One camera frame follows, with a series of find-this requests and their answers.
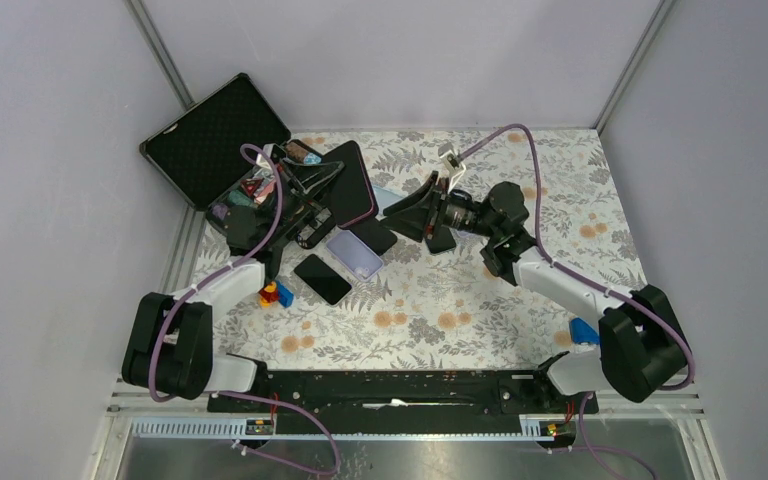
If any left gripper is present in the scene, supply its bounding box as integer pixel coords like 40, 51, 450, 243
259, 159, 349, 245

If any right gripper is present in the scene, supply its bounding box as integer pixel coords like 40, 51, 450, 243
381, 171, 500, 243

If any light blue phone case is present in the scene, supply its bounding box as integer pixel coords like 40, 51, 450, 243
373, 186, 403, 214

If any black phone from blue case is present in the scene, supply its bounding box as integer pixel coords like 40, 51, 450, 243
349, 218, 398, 257

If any black phone without case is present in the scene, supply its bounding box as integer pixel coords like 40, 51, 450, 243
322, 140, 379, 230

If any lilac phone case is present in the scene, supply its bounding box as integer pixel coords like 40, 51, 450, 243
326, 230, 384, 282

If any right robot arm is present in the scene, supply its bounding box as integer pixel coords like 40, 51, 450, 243
382, 173, 694, 412

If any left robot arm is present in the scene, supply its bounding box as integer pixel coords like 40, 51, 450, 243
121, 159, 345, 411

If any black poker chip case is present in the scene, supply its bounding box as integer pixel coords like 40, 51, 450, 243
139, 73, 324, 234

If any floral table mat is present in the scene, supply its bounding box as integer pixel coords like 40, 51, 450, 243
213, 129, 646, 370

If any red toy brick car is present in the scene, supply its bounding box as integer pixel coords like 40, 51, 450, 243
258, 281, 295, 308

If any blue toy car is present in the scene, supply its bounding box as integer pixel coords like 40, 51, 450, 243
569, 317, 601, 345

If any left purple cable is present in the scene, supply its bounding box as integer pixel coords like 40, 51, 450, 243
148, 142, 342, 480

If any purple cable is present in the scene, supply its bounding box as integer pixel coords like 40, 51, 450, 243
456, 123, 697, 480
148, 142, 342, 480

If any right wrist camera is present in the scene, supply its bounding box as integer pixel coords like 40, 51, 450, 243
438, 142, 467, 192

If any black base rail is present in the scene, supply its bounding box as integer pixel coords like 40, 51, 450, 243
205, 368, 598, 436

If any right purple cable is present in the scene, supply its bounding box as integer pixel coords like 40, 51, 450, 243
456, 123, 697, 480

